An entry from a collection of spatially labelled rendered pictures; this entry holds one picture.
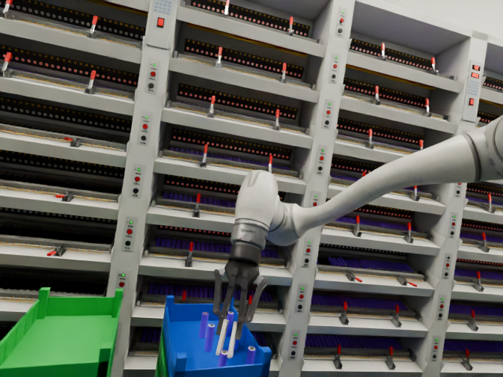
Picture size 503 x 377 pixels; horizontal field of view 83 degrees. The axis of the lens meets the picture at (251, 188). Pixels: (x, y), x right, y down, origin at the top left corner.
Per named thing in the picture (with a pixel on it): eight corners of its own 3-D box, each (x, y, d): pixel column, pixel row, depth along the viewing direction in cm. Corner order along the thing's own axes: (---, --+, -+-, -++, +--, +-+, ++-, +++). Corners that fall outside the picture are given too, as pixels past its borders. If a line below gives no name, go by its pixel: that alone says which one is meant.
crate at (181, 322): (267, 388, 60) (272, 351, 61) (170, 400, 53) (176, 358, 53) (229, 320, 89) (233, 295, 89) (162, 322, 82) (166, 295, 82)
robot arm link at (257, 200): (261, 218, 66) (282, 236, 76) (272, 161, 73) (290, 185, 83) (223, 217, 71) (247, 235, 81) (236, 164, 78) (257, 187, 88)
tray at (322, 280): (430, 297, 133) (439, 280, 130) (311, 287, 120) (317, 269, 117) (403, 269, 151) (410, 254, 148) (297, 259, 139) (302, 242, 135)
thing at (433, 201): (442, 215, 133) (456, 188, 128) (324, 197, 120) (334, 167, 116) (413, 197, 152) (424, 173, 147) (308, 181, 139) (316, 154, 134)
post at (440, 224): (436, 392, 133) (488, 34, 134) (420, 392, 131) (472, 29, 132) (405, 365, 153) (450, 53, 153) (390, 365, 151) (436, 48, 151)
